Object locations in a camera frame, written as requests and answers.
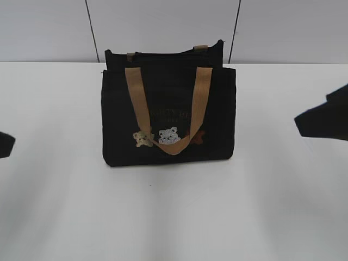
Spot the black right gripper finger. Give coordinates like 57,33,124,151
294,85,347,141

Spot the black tote bag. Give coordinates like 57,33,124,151
101,40,236,167

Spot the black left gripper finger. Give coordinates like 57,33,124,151
0,132,16,158

